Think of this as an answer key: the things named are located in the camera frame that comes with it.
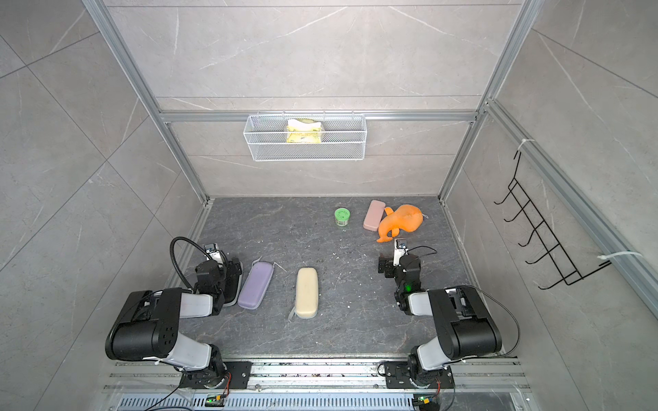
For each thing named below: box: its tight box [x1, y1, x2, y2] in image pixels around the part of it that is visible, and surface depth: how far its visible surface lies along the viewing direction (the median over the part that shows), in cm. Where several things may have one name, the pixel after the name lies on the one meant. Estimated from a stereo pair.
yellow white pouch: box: [286, 118, 323, 144], surface depth 89 cm
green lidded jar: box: [334, 207, 351, 227], surface depth 110 cm
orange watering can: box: [376, 204, 424, 243], surface depth 107 cm
